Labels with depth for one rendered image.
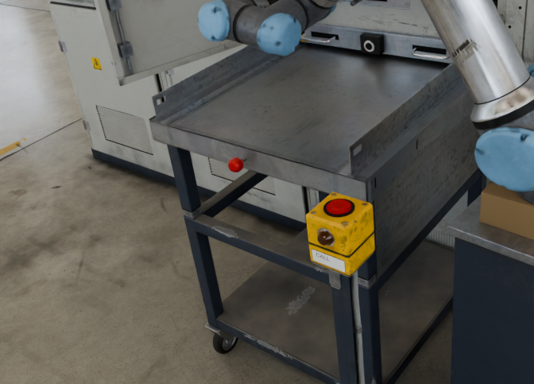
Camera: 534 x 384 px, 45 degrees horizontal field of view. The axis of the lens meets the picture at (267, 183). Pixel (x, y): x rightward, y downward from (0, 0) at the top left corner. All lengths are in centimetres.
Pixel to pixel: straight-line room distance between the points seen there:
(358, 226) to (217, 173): 169
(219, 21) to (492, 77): 53
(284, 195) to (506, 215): 134
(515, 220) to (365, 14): 79
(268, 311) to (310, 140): 70
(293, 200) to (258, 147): 104
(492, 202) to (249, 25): 54
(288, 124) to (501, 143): 63
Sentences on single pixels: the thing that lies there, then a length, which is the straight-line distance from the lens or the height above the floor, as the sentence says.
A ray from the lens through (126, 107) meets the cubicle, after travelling 292.
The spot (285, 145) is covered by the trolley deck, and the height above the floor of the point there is 82.
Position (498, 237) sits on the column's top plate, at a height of 75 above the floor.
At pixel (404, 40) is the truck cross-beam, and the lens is 174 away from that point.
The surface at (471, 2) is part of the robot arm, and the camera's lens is 96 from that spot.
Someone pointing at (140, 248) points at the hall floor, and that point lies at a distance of 261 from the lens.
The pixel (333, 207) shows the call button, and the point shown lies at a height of 91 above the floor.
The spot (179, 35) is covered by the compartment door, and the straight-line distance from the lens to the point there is 189.
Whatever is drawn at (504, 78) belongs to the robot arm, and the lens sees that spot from 98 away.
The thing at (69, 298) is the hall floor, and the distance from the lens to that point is 248.
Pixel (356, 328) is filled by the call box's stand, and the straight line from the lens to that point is 119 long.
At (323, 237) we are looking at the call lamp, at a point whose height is 88.
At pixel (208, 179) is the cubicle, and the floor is 12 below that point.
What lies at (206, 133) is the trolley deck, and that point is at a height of 82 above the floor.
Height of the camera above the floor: 148
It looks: 31 degrees down
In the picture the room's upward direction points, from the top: 8 degrees counter-clockwise
